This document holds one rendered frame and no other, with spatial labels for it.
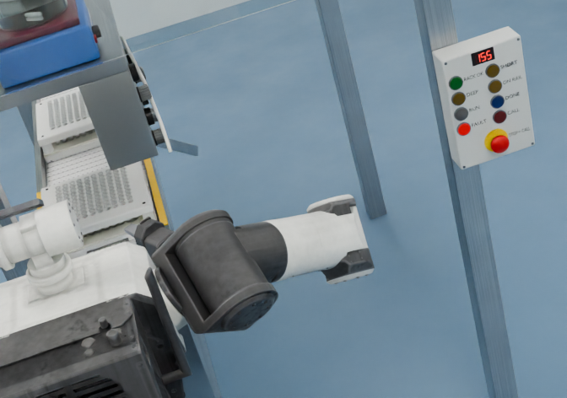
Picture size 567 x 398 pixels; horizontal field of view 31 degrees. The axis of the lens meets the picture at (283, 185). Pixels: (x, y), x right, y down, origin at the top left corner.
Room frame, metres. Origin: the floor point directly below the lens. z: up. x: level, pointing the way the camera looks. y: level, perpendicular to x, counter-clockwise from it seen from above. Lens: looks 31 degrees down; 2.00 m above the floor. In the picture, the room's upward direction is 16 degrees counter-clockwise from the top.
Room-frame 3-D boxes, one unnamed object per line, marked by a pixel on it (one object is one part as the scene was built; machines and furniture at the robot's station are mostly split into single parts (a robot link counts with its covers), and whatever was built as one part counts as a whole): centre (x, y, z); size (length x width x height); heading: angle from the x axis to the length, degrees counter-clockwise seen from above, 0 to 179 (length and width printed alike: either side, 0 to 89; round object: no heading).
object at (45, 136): (2.59, 0.47, 0.88); 0.25 x 0.24 x 0.02; 95
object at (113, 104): (2.02, 0.29, 1.12); 0.22 x 0.11 x 0.20; 5
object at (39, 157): (2.56, 0.60, 0.83); 1.32 x 0.02 x 0.03; 5
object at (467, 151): (1.89, -0.45, 0.95); 0.17 x 0.06 x 0.26; 95
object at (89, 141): (2.59, 0.47, 0.83); 0.24 x 0.24 x 0.02; 5
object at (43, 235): (1.21, 0.33, 1.31); 0.10 x 0.07 x 0.09; 95
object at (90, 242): (2.08, 0.42, 0.83); 0.24 x 0.24 x 0.02; 6
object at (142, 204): (2.08, 0.42, 0.88); 0.25 x 0.24 x 0.02; 96
